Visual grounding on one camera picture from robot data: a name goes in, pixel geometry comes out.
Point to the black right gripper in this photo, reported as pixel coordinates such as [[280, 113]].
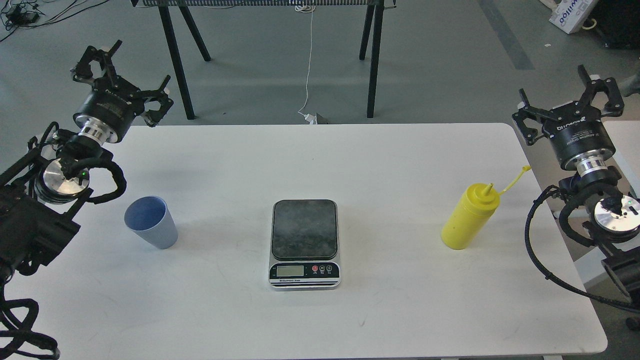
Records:
[[580, 132]]

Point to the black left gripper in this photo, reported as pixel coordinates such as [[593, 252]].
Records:
[[105, 112]]

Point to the blue ribbed plastic cup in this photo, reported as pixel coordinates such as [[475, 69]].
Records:
[[150, 219]]

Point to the yellow squeeze bottle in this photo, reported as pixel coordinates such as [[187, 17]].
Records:
[[476, 206]]

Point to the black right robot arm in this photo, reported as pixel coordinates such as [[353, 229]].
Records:
[[596, 214]]

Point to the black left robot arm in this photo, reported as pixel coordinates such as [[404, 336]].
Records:
[[63, 170]]

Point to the digital kitchen scale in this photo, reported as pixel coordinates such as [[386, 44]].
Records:
[[304, 245]]

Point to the white cardboard box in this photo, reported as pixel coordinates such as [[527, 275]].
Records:
[[570, 15]]

